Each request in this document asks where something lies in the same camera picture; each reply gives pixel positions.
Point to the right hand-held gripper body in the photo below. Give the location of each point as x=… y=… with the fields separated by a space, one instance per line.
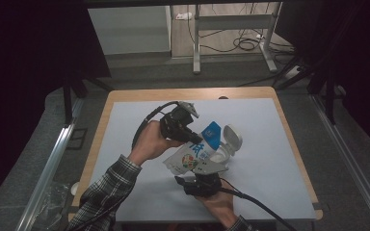
x=205 y=186

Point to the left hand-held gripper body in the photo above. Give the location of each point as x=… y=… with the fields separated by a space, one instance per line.
x=173 y=123

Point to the blue and white salt bag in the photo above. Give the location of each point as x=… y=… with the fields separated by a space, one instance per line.
x=189 y=157

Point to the clear plastic container with lid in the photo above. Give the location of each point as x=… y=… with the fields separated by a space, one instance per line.
x=232 y=136

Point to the person's right hand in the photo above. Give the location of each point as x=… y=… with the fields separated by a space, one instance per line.
x=221 y=207

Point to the person's left hand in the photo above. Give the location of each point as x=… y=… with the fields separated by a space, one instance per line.
x=149 y=144

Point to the wooden table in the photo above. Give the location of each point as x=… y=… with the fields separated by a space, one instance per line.
x=189 y=93

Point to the white table mat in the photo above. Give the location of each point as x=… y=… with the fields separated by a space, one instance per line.
x=269 y=154

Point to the grey panel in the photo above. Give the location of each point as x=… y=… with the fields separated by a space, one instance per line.
x=128 y=30

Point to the small white round object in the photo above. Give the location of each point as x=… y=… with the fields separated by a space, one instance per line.
x=74 y=188

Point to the black stand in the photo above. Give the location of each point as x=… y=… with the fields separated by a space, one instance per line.
x=67 y=102
x=330 y=96

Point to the white power adapter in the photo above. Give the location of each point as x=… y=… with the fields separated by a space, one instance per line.
x=183 y=15

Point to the white power strip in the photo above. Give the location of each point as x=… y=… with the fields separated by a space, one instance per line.
x=292 y=72

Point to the clear plastic bag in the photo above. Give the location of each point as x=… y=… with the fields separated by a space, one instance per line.
x=53 y=202

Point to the white desk frame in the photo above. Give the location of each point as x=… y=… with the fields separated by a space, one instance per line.
x=234 y=22

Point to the aluminium rail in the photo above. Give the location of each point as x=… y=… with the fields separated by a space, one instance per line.
x=49 y=166
x=350 y=160

